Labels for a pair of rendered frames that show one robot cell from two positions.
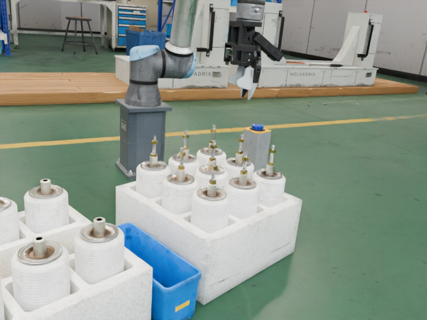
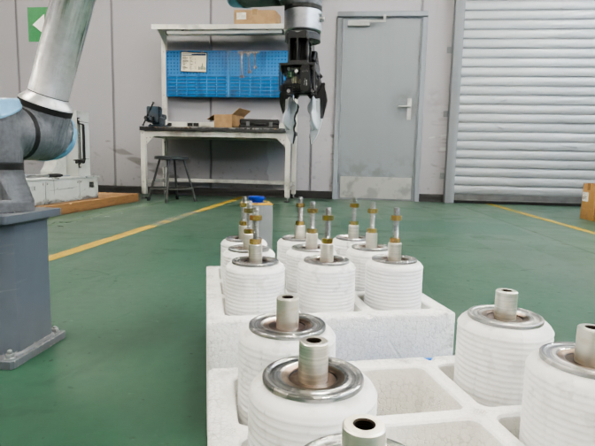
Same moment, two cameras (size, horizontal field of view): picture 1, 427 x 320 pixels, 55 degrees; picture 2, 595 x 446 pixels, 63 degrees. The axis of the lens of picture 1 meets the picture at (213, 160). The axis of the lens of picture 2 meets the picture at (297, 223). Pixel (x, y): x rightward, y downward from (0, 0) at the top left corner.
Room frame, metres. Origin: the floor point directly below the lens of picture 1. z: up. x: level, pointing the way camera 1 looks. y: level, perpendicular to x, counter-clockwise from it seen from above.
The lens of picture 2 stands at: (0.60, 0.75, 0.41)
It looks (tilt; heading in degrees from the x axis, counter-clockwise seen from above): 7 degrees down; 306
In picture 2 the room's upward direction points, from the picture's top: 1 degrees clockwise
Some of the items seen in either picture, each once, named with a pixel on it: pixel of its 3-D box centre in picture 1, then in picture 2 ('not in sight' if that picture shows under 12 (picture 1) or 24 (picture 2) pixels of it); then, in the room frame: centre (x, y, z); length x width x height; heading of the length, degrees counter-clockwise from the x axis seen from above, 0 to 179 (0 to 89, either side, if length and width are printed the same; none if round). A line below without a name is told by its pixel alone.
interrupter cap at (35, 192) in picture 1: (46, 192); (287, 326); (0.88, 0.38, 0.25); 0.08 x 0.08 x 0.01
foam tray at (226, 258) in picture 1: (207, 220); (309, 331); (1.11, 0.00, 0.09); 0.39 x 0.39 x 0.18; 47
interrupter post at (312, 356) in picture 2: not in sight; (312, 361); (0.79, 0.46, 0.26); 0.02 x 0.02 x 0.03
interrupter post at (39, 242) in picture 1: (39, 246); (591, 346); (0.63, 0.29, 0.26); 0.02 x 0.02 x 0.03
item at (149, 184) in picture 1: (152, 195); (254, 317); (1.11, 0.17, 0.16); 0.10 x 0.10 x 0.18
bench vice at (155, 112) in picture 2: not in sight; (155, 115); (4.89, -2.56, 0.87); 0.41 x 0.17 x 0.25; 121
